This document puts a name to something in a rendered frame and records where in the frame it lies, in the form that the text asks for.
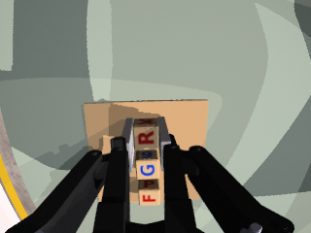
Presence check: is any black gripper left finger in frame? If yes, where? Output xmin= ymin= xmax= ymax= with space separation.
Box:
xmin=5 ymin=117 xmax=134 ymax=233

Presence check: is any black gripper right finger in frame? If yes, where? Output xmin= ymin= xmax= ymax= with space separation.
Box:
xmin=157 ymin=116 xmax=294 ymax=233

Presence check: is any tan mat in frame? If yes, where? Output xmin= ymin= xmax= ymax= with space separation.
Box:
xmin=84 ymin=100 xmax=208 ymax=203

